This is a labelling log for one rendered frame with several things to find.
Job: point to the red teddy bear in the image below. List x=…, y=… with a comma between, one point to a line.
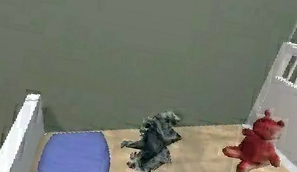
x=258, y=144

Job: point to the grey dinosaur toy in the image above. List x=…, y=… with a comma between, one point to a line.
x=155, y=142

